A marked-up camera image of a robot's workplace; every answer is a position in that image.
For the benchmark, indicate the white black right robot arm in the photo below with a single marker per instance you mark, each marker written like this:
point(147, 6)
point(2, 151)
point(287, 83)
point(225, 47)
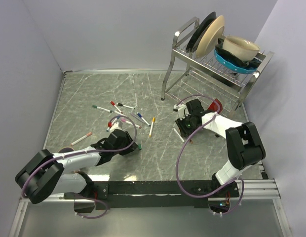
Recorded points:
point(244, 145)

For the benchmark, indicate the green cap marker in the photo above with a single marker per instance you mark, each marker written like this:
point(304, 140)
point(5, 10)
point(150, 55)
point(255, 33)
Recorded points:
point(102, 109)

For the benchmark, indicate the stainless steel dish rack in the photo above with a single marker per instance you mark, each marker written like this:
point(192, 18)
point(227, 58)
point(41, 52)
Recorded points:
point(207, 76)

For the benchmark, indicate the yellow cap marker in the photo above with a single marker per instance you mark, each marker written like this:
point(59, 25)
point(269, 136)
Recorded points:
point(151, 128)

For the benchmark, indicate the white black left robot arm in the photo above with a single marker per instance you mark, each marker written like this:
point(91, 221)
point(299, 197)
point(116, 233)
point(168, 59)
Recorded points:
point(53, 173)

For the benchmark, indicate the white marker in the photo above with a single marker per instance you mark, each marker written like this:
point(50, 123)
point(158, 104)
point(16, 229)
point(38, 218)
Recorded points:
point(180, 137)

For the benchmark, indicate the beige plate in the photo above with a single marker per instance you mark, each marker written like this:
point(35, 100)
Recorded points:
point(210, 38)

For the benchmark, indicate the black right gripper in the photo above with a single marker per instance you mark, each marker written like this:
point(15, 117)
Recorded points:
point(185, 132)

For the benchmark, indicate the pink cap marker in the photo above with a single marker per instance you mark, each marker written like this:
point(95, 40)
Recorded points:
point(130, 123)

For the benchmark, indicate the black plate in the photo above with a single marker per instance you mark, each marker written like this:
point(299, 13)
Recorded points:
point(199, 33)

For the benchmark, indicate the black dish under bowl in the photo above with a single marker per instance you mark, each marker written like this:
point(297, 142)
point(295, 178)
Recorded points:
point(254, 63)

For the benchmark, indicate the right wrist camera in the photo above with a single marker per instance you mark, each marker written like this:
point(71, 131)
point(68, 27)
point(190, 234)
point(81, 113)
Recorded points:
point(179, 107)

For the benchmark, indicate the blue polka dot bowl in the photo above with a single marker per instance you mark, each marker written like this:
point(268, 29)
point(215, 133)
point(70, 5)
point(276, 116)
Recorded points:
point(231, 66)

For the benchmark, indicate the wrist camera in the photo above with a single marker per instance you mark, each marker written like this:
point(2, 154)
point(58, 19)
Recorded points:
point(179, 107)
point(117, 125)

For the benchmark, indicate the black cap marker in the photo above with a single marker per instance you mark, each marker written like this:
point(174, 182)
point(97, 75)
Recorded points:
point(126, 106)

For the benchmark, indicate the salmon cap marker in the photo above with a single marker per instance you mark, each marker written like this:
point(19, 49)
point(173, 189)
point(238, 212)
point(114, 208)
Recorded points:
point(81, 138)

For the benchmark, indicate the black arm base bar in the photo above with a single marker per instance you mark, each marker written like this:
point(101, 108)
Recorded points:
point(133, 194)

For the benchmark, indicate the red bowl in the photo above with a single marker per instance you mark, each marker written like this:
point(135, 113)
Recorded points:
point(216, 105)

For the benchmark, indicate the cream ceramic bowl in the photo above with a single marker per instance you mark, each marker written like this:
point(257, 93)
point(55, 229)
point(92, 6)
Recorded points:
point(243, 49)

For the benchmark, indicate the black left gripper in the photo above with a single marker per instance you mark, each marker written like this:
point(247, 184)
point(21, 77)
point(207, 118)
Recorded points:
point(133, 147)

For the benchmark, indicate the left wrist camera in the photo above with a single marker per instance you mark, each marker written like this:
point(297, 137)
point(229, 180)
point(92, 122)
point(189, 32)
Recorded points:
point(117, 125)

